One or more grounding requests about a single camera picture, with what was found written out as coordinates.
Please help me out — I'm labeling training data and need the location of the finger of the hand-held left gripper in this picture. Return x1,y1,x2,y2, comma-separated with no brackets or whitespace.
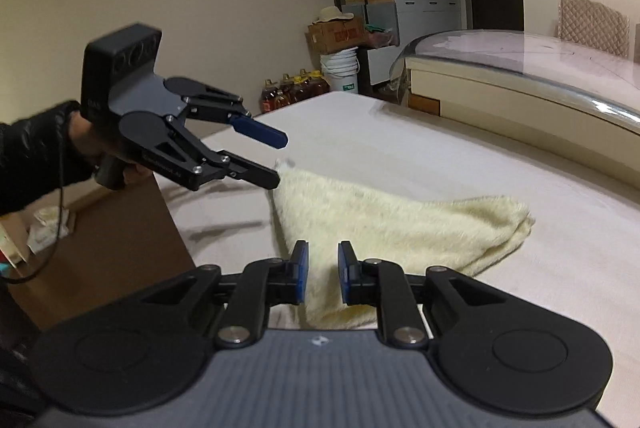
181,82,290,148
141,115,282,193

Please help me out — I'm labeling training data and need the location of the person's left forearm black sleeve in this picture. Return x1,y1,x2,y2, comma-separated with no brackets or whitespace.
0,101,93,216

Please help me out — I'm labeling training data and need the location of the crumpled white paper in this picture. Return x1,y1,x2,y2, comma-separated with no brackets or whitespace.
27,207,76,254

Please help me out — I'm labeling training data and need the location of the group of amber oil bottles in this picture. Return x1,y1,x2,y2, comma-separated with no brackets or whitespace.
260,69,331,114

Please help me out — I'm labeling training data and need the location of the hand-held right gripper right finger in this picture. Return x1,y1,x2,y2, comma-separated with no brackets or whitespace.
337,240,507,350

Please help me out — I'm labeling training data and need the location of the white plastic bucket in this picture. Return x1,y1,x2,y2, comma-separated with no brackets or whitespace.
320,48,361,95

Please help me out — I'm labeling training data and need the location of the beige dining table glass top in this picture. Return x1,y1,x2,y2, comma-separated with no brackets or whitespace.
390,28,640,189

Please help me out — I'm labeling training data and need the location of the person's left hand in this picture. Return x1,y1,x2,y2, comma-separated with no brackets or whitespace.
69,112,153,185

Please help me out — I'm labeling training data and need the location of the beige quilted chair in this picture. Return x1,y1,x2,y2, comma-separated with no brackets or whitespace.
555,0,632,59

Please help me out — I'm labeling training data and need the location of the black cable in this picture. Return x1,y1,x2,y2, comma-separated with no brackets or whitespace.
0,128,71,284

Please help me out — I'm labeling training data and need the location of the cream terry towel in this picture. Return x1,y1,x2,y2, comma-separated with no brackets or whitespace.
270,158,536,330

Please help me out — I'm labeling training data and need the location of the cardboard box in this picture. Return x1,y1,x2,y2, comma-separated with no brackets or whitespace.
306,16,371,55

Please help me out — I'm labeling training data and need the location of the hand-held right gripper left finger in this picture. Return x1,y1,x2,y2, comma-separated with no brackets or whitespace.
140,239,311,349

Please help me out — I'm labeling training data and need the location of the straw hat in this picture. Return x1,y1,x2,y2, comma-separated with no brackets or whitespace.
314,6,356,26

